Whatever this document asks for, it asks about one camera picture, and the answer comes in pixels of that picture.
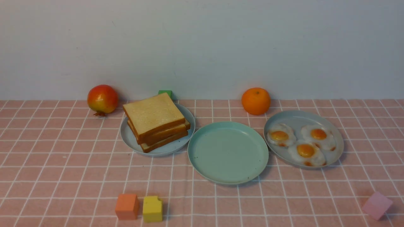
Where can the fried egg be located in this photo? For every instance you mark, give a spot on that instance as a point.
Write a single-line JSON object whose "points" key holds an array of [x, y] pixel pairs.
{"points": [[281, 135], [307, 153], [320, 136]]}

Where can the grey-blue bread plate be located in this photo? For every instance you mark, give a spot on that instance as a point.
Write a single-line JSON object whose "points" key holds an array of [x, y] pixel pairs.
{"points": [[170, 148]]}

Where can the yellow notched block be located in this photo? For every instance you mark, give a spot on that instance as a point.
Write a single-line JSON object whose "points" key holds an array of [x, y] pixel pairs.
{"points": [[152, 209]]}

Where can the orange cube block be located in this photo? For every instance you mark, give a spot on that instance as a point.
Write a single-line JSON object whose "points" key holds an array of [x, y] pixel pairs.
{"points": [[127, 207]]}

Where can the pink checked tablecloth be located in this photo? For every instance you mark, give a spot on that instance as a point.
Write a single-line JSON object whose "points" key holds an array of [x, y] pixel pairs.
{"points": [[61, 166]]}

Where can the grey-blue egg plate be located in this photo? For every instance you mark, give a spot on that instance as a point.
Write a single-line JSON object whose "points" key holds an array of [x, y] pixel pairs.
{"points": [[296, 120]]}

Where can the orange fruit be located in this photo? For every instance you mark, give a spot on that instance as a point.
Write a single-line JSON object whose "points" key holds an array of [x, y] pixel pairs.
{"points": [[256, 101]]}

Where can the red yellow pomegranate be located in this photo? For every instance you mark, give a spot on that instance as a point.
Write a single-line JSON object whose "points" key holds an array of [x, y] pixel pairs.
{"points": [[103, 100]]}

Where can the pink cube block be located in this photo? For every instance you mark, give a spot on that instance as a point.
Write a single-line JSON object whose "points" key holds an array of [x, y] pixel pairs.
{"points": [[377, 205]]}

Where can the green cube block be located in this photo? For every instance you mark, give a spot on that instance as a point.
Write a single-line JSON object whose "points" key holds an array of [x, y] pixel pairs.
{"points": [[168, 92]]}

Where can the teal centre plate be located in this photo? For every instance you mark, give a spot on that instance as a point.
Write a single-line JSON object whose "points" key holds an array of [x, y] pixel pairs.
{"points": [[228, 153]]}

